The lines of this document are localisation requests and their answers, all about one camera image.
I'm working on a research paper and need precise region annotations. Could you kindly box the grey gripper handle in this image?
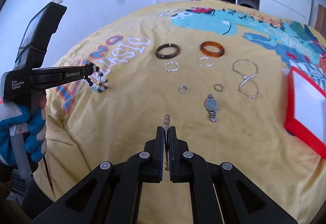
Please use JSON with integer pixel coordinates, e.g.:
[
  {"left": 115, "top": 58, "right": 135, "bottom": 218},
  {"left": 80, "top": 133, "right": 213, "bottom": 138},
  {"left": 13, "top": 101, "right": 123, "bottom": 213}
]
[{"left": 9, "top": 123, "right": 32, "bottom": 179}]

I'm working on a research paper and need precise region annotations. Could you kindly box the yellow dinosaur print bedspread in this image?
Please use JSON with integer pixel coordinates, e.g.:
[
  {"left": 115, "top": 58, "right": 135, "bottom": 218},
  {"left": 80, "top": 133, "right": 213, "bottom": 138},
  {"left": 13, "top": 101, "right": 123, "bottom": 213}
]
[{"left": 34, "top": 0, "right": 325, "bottom": 223}]

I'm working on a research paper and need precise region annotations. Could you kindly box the dark brown bangle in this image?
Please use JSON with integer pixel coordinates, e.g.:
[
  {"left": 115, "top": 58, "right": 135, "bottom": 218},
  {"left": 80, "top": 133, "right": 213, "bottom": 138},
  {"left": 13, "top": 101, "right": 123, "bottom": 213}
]
[{"left": 155, "top": 43, "right": 181, "bottom": 59}]

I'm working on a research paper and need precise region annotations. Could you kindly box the silver wrist watch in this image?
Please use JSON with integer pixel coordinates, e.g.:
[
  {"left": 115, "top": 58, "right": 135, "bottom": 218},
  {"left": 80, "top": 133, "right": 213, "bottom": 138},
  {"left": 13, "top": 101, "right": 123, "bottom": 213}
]
[{"left": 204, "top": 94, "right": 218, "bottom": 122}]

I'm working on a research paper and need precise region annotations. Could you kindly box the amber orange bangle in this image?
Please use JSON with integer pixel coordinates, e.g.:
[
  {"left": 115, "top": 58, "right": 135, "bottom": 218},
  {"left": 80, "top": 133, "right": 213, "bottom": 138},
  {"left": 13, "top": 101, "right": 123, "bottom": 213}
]
[{"left": 200, "top": 41, "right": 225, "bottom": 58}]

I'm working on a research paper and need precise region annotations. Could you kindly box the wooden headboard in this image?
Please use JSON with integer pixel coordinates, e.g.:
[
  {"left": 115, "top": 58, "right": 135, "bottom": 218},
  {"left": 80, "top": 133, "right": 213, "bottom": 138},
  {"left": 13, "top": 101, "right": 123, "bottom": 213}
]
[{"left": 314, "top": 5, "right": 326, "bottom": 37}]

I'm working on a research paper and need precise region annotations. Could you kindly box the left hand blue white glove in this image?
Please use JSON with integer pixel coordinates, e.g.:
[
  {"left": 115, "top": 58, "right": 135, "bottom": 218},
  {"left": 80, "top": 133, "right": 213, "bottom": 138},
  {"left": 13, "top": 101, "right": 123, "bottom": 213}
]
[{"left": 1, "top": 95, "right": 47, "bottom": 166}]

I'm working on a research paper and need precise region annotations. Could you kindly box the patterned bangle bracelet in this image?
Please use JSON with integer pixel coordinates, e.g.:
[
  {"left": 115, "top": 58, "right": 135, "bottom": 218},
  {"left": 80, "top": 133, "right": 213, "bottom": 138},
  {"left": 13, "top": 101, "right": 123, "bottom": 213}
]
[{"left": 162, "top": 113, "right": 171, "bottom": 172}]

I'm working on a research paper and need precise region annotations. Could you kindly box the black beaded bracelet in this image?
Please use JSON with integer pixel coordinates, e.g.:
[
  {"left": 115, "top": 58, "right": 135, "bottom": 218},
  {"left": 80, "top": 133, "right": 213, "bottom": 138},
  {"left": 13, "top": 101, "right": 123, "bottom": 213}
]
[{"left": 83, "top": 61, "right": 110, "bottom": 93}]

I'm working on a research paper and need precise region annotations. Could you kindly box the red white jewelry box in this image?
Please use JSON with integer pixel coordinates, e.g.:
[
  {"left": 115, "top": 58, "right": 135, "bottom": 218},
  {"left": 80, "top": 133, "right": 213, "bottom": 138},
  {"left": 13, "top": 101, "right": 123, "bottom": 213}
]
[{"left": 284, "top": 67, "right": 325, "bottom": 159}]

